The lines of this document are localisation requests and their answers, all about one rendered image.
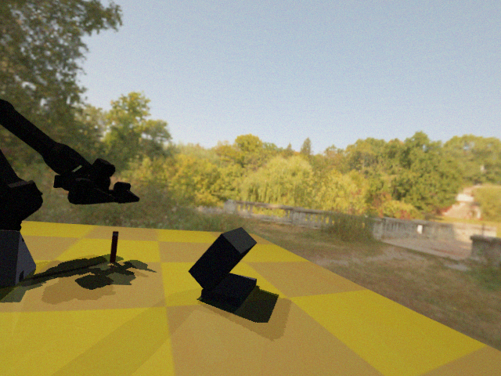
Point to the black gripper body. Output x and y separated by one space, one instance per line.
77 185

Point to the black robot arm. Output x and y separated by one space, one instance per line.
20 199

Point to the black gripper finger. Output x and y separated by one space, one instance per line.
127 196
91 194

